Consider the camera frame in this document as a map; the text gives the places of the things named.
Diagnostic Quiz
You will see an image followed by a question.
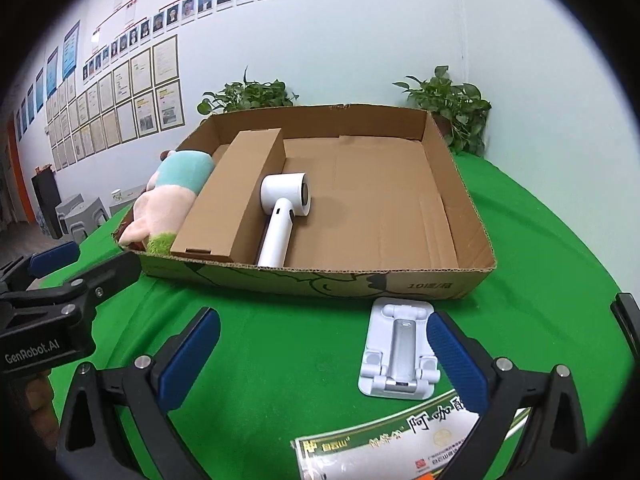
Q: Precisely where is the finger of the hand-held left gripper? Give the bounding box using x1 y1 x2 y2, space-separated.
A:
0 251 142 343
0 240 81 293

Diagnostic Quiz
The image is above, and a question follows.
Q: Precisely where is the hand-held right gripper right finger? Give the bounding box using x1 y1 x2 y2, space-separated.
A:
424 309 588 480

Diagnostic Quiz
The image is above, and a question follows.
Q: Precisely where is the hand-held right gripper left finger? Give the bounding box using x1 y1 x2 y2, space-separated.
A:
54 306 222 480

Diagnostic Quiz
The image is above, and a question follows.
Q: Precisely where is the white folding phone stand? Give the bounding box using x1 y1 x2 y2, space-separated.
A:
357 297 442 401

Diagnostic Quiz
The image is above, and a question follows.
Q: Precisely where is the pink and teal plush toy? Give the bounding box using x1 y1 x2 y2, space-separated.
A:
118 149 217 256

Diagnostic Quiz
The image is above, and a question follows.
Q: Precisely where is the green and white medicine box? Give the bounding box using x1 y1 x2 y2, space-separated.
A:
291 387 531 480

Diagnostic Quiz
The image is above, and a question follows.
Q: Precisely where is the long brown cardboard box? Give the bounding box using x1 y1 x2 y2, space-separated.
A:
170 128 287 264

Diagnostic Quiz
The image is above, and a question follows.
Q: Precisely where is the white handheld hair dryer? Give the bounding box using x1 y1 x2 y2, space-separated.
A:
256 171 312 268

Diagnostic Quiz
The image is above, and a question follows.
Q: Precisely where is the large cardboard tray box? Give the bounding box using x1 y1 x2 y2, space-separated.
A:
116 103 497 301

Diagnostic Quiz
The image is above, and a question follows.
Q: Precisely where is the person's left hand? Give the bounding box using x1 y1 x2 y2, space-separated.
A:
27 372 63 443

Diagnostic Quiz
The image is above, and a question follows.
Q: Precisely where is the grey plastic stool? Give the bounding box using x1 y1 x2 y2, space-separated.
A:
65 197 111 241
107 186 146 216
55 193 86 221

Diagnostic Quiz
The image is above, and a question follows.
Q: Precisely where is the black cabinet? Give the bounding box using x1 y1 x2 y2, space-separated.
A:
31 167 62 238

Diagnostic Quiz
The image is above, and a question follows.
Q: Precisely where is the green tablecloth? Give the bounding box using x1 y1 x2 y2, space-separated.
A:
37 152 636 480

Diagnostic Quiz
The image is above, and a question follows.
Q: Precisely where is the leafy green potted plant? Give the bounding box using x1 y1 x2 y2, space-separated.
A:
196 66 300 117
392 66 492 157

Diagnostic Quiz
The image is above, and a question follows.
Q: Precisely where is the orange door frame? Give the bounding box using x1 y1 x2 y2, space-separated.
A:
6 115 36 223

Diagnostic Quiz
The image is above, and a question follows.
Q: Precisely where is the wall of framed certificates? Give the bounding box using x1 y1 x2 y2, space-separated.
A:
45 34 183 171

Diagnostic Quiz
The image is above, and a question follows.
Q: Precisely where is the row of blue wall posters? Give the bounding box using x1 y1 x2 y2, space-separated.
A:
14 20 82 141

